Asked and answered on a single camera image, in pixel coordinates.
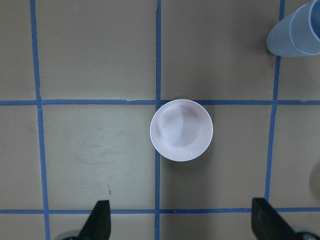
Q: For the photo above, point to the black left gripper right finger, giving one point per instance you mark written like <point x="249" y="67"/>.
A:
<point x="267" y="224"/>

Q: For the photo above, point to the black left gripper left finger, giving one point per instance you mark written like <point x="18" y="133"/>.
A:
<point x="98" y="224"/>

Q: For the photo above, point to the blue cup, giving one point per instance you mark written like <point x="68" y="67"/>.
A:
<point x="279" y="40"/>
<point x="306" y="28"/>

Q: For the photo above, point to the pink bowl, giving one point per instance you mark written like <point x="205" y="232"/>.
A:
<point x="181" y="130"/>

